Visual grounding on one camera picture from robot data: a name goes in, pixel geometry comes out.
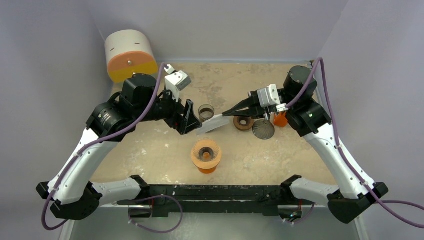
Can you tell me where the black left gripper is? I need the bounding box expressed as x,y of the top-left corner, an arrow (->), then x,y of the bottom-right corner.
135,85 -> 202,134

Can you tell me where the white paper coffee filter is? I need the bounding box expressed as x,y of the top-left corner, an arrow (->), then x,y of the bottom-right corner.
196,114 -> 230,136

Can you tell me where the clear ribbed glass dripper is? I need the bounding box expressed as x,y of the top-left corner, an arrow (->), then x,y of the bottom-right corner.
192,138 -> 221,162

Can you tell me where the light wooden dripper ring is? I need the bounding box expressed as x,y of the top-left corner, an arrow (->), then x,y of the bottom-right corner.
190,139 -> 223,170

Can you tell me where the orange glass carafe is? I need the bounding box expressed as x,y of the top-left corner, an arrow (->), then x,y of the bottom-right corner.
197,166 -> 217,174

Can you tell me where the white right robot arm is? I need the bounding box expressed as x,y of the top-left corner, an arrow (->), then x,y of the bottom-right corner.
223,65 -> 389,224

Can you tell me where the orange coffee filter box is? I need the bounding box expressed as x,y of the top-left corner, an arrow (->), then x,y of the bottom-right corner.
273,112 -> 288,128

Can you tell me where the grey glass carafe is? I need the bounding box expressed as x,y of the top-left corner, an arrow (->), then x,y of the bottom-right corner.
198,104 -> 215,123

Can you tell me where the white round drawer cabinet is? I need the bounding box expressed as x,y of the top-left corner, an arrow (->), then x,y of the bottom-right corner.
104,29 -> 159,83

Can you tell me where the dark wooden dripper ring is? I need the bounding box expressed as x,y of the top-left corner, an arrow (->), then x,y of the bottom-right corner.
233,115 -> 255,132

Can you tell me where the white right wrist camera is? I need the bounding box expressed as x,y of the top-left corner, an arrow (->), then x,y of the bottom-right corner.
257,84 -> 289,114

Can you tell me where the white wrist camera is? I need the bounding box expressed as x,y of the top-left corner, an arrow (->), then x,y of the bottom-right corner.
164,64 -> 192,102
257,84 -> 289,114

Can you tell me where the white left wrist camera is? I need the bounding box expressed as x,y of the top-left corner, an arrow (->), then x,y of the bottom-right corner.
164,64 -> 192,102

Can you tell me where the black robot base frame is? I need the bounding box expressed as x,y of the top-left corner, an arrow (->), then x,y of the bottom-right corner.
118,184 -> 312,218

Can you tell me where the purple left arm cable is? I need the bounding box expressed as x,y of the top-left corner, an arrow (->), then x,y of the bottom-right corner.
41,62 -> 167,232

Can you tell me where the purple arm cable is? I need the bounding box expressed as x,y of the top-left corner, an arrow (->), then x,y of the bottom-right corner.
286,57 -> 424,229
41,62 -> 167,232

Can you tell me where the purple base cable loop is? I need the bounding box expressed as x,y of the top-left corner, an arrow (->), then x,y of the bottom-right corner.
127,194 -> 184,234

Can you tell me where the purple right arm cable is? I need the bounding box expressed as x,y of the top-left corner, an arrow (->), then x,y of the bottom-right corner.
286,57 -> 424,229

